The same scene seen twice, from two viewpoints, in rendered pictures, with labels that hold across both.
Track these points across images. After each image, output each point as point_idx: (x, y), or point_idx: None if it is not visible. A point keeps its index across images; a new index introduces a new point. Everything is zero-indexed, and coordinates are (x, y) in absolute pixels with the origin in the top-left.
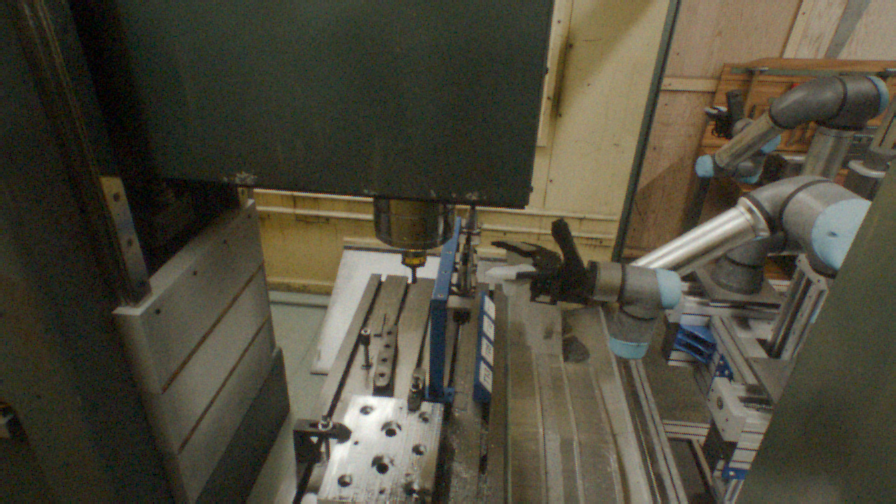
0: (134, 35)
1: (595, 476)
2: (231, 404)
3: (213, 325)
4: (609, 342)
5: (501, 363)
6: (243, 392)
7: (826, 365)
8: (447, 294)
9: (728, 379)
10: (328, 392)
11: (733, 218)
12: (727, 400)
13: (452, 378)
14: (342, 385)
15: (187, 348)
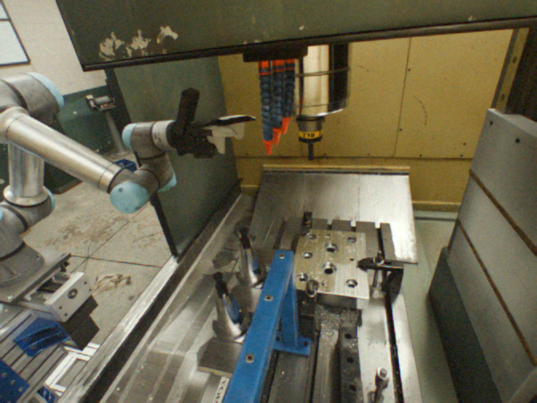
0: None
1: (178, 329)
2: (477, 294)
3: (498, 205)
4: (174, 181)
5: (208, 390)
6: (483, 317)
7: (139, 105)
8: (273, 257)
9: (3, 361)
10: (405, 354)
11: (34, 120)
12: (73, 283)
13: (269, 387)
14: (398, 384)
15: (485, 179)
